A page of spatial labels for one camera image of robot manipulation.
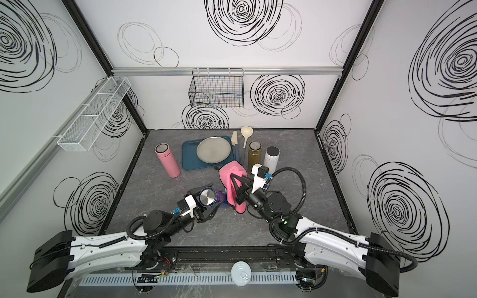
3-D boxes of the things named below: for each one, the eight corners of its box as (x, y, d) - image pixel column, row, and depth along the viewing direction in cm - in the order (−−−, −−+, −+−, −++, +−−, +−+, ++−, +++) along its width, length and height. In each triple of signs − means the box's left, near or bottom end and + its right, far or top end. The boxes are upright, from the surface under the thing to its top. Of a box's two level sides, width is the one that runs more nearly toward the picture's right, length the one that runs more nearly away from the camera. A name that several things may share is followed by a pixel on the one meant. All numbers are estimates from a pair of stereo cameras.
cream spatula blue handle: (234, 162, 104) (234, 160, 103) (230, 133, 119) (230, 131, 118) (241, 162, 105) (241, 159, 103) (236, 132, 120) (236, 130, 118)
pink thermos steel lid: (167, 177, 99) (153, 154, 83) (170, 167, 104) (157, 143, 87) (179, 177, 99) (167, 154, 83) (181, 167, 104) (170, 143, 88)
